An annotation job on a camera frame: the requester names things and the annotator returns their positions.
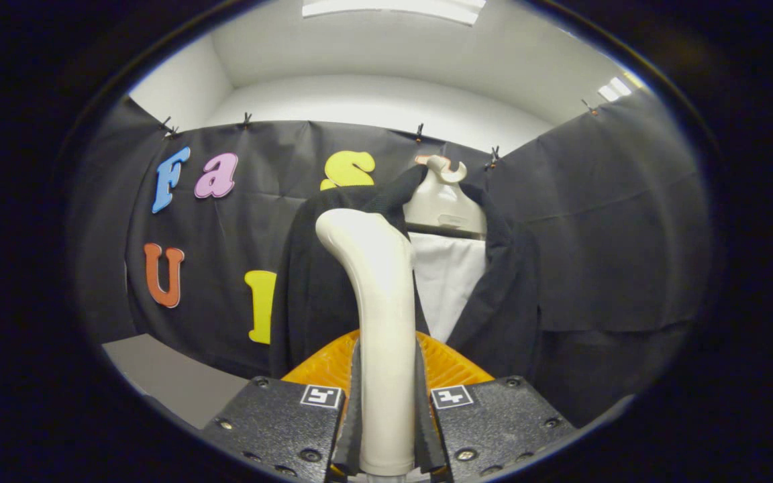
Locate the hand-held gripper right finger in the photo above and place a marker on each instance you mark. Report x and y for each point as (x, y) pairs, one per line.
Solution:
(423, 422)

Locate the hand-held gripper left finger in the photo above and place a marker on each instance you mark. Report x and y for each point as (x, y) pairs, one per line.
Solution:
(353, 416)

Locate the white garment steamer head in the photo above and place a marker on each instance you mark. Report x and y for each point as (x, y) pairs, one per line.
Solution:
(386, 335)

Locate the black jacket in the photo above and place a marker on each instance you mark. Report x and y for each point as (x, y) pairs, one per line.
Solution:
(319, 282)

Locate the white fabric ironing panel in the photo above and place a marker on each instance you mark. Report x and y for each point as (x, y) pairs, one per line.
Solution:
(450, 282)

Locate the grey cabinet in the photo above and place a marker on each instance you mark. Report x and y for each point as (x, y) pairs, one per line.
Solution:
(165, 376)

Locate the white plastic hanger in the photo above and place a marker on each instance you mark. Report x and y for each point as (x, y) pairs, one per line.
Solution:
(443, 208)

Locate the black backdrop cloth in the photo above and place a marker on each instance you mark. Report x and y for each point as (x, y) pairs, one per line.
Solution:
(594, 235)

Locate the row of small cloth clips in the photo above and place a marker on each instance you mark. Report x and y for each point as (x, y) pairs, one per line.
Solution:
(419, 132)

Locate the small ceiling light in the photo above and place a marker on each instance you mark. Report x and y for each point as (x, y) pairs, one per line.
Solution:
(614, 87)

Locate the long ceiling light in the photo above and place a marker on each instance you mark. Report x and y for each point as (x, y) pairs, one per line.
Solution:
(393, 8)

